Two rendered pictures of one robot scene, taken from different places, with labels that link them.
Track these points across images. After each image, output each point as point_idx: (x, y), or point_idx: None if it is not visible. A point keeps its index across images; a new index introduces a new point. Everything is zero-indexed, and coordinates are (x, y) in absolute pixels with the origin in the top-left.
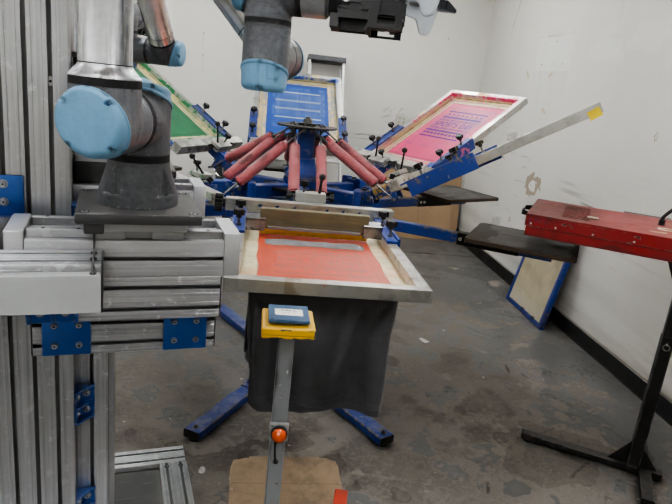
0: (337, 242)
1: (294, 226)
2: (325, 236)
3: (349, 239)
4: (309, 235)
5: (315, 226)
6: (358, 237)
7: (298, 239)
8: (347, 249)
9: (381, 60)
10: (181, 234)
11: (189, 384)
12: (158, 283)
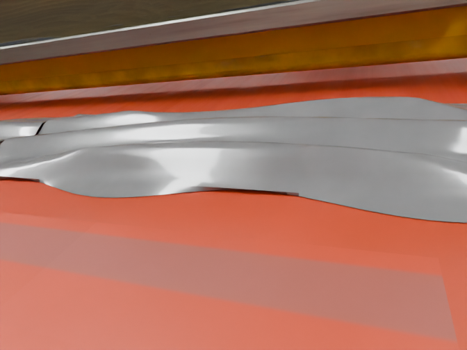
0: (261, 98)
1: (19, 36)
2: (200, 67)
3: (369, 62)
4: (117, 76)
5: (111, 8)
6: (450, 31)
7: (47, 109)
8: (270, 193)
9: None
10: None
11: None
12: None
